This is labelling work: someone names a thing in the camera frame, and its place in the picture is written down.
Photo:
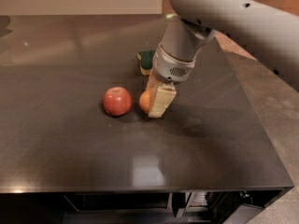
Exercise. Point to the orange fruit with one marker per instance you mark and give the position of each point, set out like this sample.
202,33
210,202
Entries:
144,100

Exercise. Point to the green and yellow sponge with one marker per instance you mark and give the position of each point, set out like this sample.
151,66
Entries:
145,61

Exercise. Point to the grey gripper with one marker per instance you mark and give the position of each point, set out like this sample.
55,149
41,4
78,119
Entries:
170,66

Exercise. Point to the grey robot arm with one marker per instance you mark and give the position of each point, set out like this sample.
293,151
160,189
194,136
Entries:
270,35

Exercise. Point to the red apple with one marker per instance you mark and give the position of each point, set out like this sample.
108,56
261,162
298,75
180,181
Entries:
117,101

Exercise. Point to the dark table frame underside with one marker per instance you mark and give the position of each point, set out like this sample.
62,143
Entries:
190,207

